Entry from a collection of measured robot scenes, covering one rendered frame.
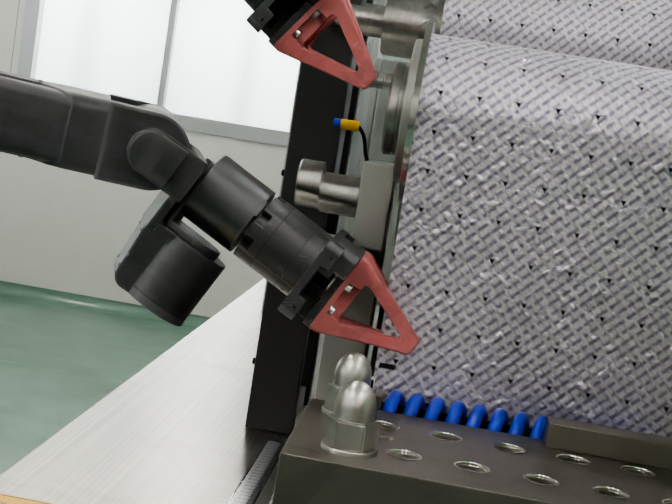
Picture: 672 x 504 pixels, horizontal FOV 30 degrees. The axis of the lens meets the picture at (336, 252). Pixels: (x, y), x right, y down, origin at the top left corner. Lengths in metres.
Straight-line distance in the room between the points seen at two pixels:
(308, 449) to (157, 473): 0.36
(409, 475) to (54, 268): 6.16
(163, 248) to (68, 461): 0.27
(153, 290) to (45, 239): 5.95
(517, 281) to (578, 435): 0.13
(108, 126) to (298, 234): 0.16
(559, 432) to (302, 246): 0.23
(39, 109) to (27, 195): 5.99
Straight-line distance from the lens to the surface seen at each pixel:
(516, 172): 0.95
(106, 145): 0.92
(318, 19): 1.00
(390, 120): 0.97
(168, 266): 0.94
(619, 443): 0.92
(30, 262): 6.94
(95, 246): 6.82
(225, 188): 0.94
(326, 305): 0.93
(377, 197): 1.02
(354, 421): 0.79
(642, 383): 0.97
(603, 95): 0.96
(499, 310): 0.95
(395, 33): 1.23
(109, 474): 1.12
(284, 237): 0.93
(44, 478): 1.10
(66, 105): 0.92
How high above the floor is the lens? 1.24
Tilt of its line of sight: 6 degrees down
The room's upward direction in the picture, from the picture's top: 9 degrees clockwise
